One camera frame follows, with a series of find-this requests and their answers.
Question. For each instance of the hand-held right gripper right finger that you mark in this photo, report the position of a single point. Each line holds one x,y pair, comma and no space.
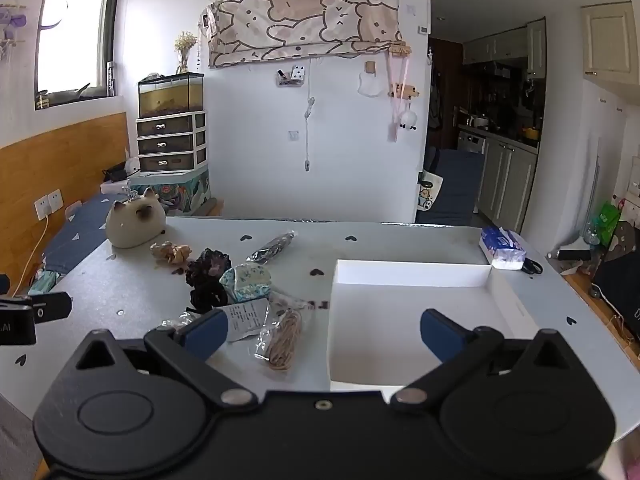
440,332

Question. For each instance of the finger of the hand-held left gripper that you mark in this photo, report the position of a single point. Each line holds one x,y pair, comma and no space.
52,307

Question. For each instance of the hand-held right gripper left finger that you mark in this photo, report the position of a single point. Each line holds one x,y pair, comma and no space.
207,334

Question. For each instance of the white shallow box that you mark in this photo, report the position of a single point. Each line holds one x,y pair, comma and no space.
425,305

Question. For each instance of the black scrunchie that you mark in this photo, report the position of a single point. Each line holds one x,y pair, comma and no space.
206,296

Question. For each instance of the dark purple scrunchie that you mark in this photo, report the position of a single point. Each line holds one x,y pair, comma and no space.
207,266

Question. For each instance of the beige scrunchie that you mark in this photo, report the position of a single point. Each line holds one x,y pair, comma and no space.
171,252

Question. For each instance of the small clear plastic packet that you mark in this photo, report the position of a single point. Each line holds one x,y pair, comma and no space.
180,320

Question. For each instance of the white paper receipt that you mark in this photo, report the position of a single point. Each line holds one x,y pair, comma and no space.
245,317

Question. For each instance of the teal floral fabric pouch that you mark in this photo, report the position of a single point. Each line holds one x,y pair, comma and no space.
247,282

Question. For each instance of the dark blue bedding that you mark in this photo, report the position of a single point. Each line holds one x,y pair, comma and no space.
80,232

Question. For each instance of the blue tissue pack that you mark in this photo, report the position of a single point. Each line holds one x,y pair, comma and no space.
500,247

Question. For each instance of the dark shiny packet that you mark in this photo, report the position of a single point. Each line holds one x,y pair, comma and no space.
272,247

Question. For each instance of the black scissors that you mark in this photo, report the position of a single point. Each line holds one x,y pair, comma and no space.
533,266

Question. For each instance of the ceramic cat figure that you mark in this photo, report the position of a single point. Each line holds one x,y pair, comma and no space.
132,220

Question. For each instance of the white tote bag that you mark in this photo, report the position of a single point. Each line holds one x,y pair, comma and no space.
429,192

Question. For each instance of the colourful patterned storage box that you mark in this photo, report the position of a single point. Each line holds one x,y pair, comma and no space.
180,192

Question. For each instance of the dark blue sofa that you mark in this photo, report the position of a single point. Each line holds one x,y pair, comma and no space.
455,185

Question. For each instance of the grey kitchen base cabinets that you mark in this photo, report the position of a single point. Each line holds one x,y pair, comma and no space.
507,180

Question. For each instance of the silver dishwasher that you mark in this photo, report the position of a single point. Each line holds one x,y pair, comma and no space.
471,142

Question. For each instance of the white plastic drawer unit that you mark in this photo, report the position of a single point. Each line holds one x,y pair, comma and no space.
170,142

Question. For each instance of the green bag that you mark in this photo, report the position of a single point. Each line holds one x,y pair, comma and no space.
607,222

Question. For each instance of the white hanging plush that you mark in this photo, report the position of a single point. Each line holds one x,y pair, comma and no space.
409,119

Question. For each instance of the yellow pot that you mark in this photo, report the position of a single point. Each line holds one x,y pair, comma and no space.
531,134

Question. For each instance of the pink ribbon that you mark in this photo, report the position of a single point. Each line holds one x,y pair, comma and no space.
396,110

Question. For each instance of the glass fish tank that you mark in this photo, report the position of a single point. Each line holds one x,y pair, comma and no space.
170,95

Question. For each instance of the window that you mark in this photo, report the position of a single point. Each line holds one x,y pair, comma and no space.
70,40

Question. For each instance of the dried flower bouquet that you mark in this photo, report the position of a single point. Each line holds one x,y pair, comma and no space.
185,45

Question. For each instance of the cream upper cabinet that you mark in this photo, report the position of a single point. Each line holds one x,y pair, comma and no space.
612,42

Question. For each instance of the white wall socket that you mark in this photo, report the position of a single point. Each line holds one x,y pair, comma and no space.
48,204

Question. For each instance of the wooden wall hook rack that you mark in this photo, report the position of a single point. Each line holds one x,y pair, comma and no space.
404,91

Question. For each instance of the white felt wall ornament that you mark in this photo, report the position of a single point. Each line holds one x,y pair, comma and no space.
369,85

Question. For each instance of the clear wall organizer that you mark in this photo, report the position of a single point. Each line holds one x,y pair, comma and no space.
290,79

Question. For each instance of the bear printed wall cloth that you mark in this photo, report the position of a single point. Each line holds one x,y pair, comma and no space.
300,20

